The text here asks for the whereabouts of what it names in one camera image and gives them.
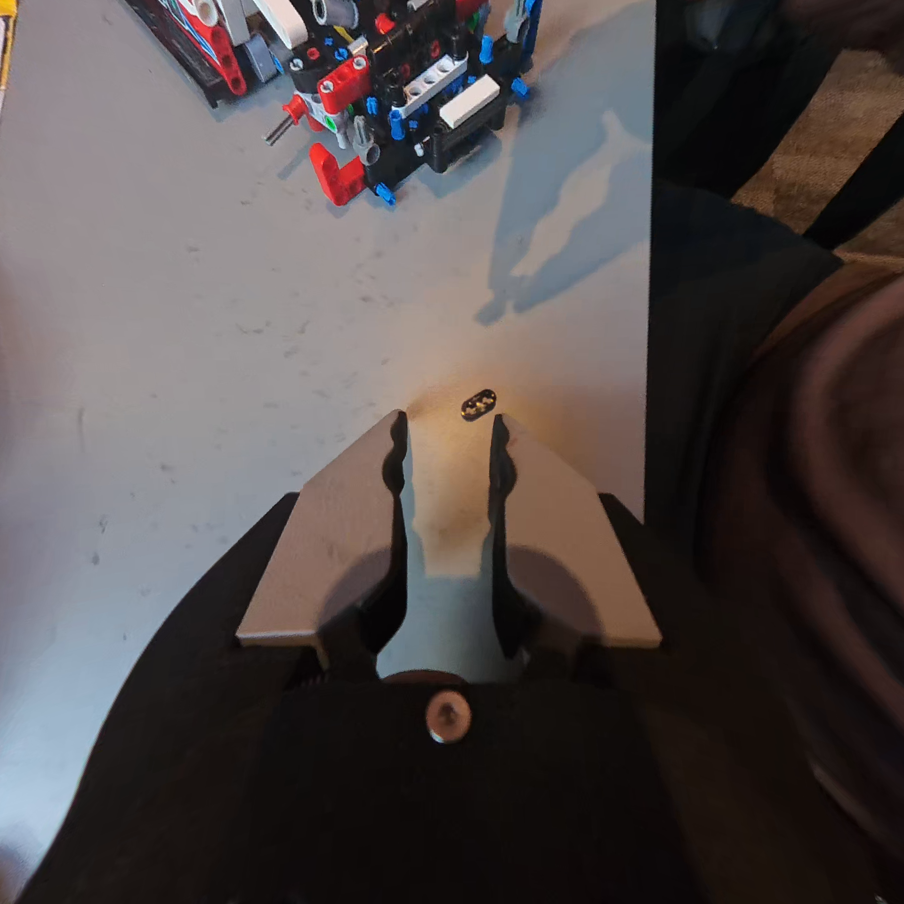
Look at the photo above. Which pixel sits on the striped toy brick truck body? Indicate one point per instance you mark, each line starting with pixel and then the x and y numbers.
pixel 198 42

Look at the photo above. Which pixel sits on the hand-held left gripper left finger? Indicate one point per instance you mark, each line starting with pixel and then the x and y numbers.
pixel 318 551

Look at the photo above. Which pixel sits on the small black two-hole beam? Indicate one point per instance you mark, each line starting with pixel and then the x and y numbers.
pixel 479 405

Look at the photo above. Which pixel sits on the grey desk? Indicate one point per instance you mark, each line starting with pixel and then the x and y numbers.
pixel 212 318

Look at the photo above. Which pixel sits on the toy brick vehicle chassis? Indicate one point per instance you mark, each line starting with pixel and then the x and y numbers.
pixel 409 92

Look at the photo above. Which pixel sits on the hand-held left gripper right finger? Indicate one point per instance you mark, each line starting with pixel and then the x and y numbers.
pixel 572 558

